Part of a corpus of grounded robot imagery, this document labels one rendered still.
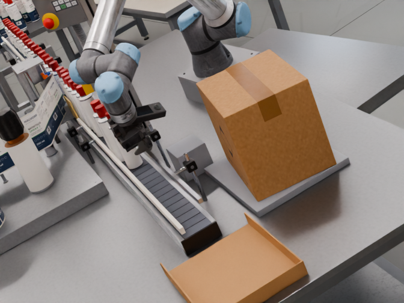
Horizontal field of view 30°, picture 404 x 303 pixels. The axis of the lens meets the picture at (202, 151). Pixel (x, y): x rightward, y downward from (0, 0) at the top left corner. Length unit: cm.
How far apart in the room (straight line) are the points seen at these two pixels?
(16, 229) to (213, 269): 77
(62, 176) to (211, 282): 91
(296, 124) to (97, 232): 70
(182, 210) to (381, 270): 87
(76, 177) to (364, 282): 103
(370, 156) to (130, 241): 71
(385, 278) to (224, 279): 92
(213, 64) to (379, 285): 95
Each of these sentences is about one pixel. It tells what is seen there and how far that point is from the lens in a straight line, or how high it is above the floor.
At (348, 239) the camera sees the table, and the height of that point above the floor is 83.
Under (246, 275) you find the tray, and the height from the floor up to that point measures 83.
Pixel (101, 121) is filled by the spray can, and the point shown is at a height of 104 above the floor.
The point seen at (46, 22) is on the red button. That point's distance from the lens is 263.
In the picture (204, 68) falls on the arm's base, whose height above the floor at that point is 96.
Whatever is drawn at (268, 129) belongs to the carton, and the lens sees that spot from 196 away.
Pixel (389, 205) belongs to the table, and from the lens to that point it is 190.
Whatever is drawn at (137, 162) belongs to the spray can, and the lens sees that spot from 240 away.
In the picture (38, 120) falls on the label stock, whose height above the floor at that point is 102.
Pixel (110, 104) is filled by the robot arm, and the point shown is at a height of 120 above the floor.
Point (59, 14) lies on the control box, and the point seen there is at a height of 134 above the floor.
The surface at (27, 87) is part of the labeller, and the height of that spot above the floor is 106.
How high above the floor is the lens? 192
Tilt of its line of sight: 26 degrees down
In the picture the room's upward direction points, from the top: 23 degrees counter-clockwise
